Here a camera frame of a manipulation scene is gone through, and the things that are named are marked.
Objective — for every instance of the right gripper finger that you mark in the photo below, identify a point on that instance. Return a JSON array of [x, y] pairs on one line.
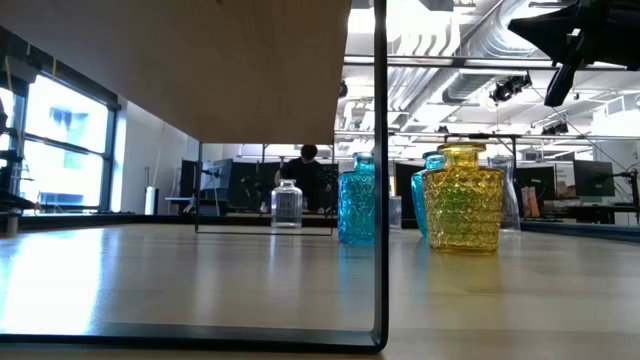
[[562, 82], [555, 35]]

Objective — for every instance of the wide yellow glass vase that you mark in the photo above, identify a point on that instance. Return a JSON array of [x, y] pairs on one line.
[[462, 200]]

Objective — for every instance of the blue urn-shaped glass vase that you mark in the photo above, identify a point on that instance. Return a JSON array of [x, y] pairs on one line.
[[417, 200]]

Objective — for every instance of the small clear glass vase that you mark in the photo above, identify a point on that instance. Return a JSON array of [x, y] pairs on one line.
[[395, 212]]

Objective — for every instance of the blue glass bottle vase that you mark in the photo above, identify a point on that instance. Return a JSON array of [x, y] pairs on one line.
[[356, 210]]

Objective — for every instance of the black ceiling spotlight cluster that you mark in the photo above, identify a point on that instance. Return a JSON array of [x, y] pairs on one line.
[[510, 89]]

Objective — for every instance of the black computer monitor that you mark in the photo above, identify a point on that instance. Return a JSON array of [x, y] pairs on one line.
[[594, 177]]

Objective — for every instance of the orange cardboard box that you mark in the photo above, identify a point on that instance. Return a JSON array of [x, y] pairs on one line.
[[531, 202]]

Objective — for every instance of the linear ceiling light bar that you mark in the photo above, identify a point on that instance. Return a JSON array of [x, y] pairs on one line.
[[425, 61]]

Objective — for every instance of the tall clear glass carafe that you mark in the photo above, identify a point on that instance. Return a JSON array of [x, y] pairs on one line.
[[511, 215]]

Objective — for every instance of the black overhead beam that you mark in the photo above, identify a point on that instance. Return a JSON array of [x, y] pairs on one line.
[[410, 135]]

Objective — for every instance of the person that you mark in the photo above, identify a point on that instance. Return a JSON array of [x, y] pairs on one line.
[[315, 180]]

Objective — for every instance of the clear ribbed glass jar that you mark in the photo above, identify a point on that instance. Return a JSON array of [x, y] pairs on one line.
[[286, 205]]

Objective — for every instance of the grey angled monitor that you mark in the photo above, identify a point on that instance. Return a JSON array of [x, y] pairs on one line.
[[220, 175]]

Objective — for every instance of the white paper roll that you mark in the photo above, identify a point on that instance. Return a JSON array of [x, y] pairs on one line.
[[150, 200]]

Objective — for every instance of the large window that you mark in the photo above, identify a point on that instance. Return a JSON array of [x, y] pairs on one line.
[[65, 150]]

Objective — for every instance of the silver ceiling air duct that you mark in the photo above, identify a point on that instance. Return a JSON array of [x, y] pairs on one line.
[[492, 40]]

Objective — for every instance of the black ceiling dome camera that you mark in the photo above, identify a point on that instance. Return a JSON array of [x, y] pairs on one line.
[[343, 89]]

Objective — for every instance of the black metal bracket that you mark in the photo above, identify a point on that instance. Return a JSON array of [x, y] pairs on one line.
[[15, 200]]

